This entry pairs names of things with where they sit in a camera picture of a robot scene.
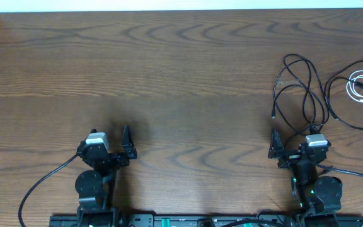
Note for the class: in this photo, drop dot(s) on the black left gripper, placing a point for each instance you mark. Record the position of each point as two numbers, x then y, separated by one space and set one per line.
131 152

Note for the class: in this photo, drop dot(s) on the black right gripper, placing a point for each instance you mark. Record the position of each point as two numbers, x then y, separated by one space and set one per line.
276 148

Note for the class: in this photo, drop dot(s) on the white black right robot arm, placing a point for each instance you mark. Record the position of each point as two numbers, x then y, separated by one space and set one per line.
317 194

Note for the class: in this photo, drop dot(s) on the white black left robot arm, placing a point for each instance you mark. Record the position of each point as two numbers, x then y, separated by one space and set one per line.
95 187

